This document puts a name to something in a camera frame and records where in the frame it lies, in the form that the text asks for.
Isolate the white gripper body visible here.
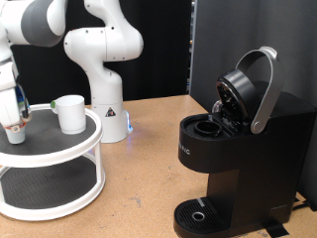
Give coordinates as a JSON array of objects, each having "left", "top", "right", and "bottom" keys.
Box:
[{"left": 0, "top": 86, "right": 27, "bottom": 130}]

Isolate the white mug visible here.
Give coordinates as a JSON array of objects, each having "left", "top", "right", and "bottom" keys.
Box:
[{"left": 50, "top": 94, "right": 87, "bottom": 136}]

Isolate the black Keurig coffee machine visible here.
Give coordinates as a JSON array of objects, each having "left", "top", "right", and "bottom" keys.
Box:
[{"left": 172, "top": 46, "right": 317, "bottom": 238}]

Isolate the white two-tier turntable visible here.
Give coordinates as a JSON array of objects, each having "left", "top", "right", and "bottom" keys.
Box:
[{"left": 0, "top": 103, "right": 107, "bottom": 222}]

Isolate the black curtain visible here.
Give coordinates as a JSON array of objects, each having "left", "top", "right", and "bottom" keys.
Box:
[{"left": 9, "top": 0, "right": 193, "bottom": 110}]

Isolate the grey partition panel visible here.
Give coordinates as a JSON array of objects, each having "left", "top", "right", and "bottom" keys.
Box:
[{"left": 189, "top": 0, "right": 317, "bottom": 212}]

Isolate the black tape strip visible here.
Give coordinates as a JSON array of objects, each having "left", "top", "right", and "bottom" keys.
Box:
[{"left": 262, "top": 217, "right": 290, "bottom": 238}]

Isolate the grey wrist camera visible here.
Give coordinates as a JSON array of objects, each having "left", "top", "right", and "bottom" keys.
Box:
[{"left": 14, "top": 84, "right": 33, "bottom": 124}]

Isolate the black power cord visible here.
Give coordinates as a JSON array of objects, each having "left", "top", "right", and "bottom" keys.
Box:
[{"left": 291, "top": 197, "right": 313, "bottom": 212}]

